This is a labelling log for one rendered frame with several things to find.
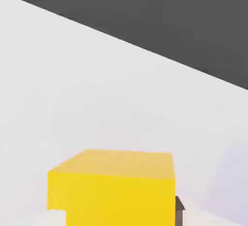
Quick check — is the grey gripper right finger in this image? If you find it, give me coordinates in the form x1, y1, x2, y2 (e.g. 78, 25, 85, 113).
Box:
175, 195, 241, 226

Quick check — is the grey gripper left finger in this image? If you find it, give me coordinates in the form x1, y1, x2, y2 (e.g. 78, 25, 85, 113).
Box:
29, 209, 67, 226

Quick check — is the small yellow cube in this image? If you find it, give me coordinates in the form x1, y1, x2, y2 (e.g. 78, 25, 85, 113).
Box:
46, 149, 176, 226

